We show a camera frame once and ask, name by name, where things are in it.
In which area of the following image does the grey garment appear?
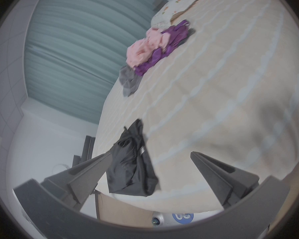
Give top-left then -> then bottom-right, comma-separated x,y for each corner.
119,66 -> 143,97

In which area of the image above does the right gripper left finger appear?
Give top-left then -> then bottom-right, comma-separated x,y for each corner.
41,152 -> 113,206

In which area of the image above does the blue-green curtain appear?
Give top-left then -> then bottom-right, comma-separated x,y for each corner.
24,0 -> 156,125

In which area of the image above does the pink garment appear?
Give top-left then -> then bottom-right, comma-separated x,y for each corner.
126,28 -> 170,69

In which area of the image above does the black T-shirt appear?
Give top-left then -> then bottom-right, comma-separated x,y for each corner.
107,119 -> 162,197

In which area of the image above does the purple garment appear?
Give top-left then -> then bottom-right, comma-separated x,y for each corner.
135,20 -> 196,76

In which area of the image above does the bed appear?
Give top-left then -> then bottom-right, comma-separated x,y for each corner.
92,0 -> 299,215

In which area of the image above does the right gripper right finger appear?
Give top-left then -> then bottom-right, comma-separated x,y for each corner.
191,151 -> 259,206

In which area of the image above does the white printed pillow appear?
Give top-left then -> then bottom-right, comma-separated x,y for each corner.
151,0 -> 207,29

